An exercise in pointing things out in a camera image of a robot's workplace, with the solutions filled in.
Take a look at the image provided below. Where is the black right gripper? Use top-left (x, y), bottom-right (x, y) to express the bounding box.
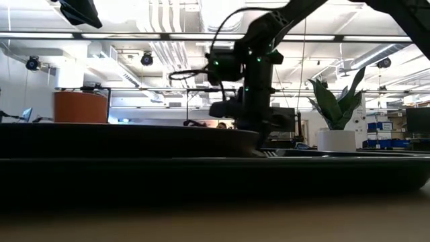
top-left (234, 86), bottom-right (273, 151)

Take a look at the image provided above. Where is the dark green plastic tray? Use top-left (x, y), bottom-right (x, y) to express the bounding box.
top-left (0, 147), bottom-right (430, 206)

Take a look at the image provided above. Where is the red plastic cup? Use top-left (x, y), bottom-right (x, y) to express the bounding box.
top-left (53, 91), bottom-right (109, 124)

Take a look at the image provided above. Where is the black box behind table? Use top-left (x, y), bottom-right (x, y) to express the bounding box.
top-left (270, 107), bottom-right (297, 132)

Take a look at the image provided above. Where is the black round ceiling spotlight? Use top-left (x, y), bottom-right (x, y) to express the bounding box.
top-left (376, 56), bottom-right (392, 70)
top-left (26, 55), bottom-right (41, 71)
top-left (140, 52), bottom-right (154, 67)

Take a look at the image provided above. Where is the white plant pot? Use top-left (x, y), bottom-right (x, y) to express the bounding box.
top-left (317, 130), bottom-right (357, 153)

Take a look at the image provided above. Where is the green artificial plant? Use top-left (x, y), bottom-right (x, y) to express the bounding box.
top-left (307, 66), bottom-right (367, 131)

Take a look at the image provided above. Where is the black overhead rig bar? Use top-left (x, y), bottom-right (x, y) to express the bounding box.
top-left (0, 31), bottom-right (430, 43)

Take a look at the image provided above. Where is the black monitor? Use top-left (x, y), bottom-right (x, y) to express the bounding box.
top-left (405, 107), bottom-right (430, 134)

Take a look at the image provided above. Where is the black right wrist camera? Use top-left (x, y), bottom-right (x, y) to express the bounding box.
top-left (208, 98), bottom-right (243, 119)

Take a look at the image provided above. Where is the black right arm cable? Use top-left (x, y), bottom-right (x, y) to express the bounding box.
top-left (167, 6), bottom-right (273, 102)

